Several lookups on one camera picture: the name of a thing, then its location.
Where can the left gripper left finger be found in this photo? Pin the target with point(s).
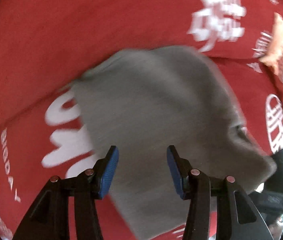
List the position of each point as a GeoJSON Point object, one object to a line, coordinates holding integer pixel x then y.
{"type": "Point", "coordinates": [47, 217]}

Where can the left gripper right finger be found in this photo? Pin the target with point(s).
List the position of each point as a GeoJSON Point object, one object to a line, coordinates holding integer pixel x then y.
{"type": "Point", "coordinates": [237, 216]}

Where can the grey knit sweater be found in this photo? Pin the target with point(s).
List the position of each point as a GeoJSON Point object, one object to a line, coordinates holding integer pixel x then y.
{"type": "Point", "coordinates": [143, 101]}

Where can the orange patterned fabric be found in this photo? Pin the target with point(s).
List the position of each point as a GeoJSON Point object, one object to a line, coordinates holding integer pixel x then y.
{"type": "Point", "coordinates": [274, 50]}

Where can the person's right hand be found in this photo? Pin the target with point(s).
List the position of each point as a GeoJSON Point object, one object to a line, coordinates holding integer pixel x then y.
{"type": "Point", "coordinates": [276, 228]}

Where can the red printed blanket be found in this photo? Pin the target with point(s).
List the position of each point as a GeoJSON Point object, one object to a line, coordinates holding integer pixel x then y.
{"type": "Point", "coordinates": [46, 45]}

